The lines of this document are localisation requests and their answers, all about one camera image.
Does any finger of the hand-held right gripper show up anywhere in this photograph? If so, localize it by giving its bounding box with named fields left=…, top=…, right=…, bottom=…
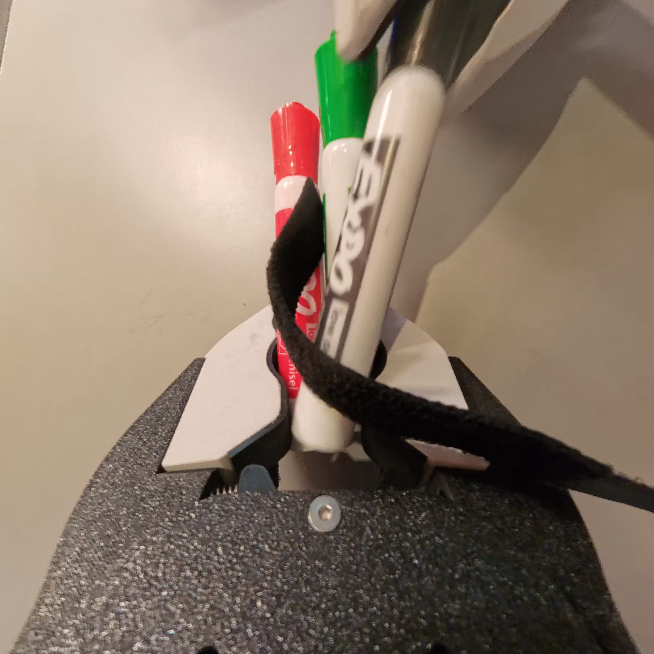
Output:
left=442, top=0, right=575, bottom=115
left=333, top=0, right=407, bottom=64

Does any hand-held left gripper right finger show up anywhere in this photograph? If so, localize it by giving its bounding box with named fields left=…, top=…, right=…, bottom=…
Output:
left=358, top=312, right=489, bottom=473

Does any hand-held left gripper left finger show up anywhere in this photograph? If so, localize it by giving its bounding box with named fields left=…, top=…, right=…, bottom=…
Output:
left=162, top=310, right=294, bottom=473

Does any black velcro strap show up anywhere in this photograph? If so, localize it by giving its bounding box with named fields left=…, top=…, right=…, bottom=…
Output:
left=266, top=176, right=654, bottom=514

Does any green marker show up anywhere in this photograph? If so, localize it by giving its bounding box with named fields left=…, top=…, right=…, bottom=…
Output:
left=315, top=31, right=379, bottom=266

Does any red marker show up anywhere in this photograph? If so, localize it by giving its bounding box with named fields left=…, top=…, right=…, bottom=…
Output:
left=270, top=103, right=328, bottom=399

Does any black marker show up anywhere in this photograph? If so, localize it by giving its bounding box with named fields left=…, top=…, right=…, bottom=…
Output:
left=292, top=0, right=512, bottom=452

